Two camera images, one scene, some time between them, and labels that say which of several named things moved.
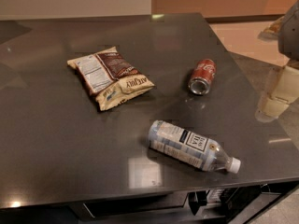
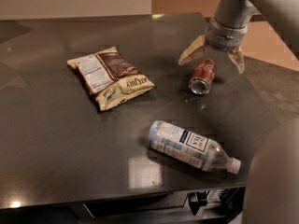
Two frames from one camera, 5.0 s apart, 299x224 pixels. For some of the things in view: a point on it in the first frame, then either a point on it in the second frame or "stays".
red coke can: x=201 y=78 stays
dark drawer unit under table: x=228 y=205 stays
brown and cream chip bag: x=109 y=77 stays
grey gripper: x=290 y=36 to x=221 y=38
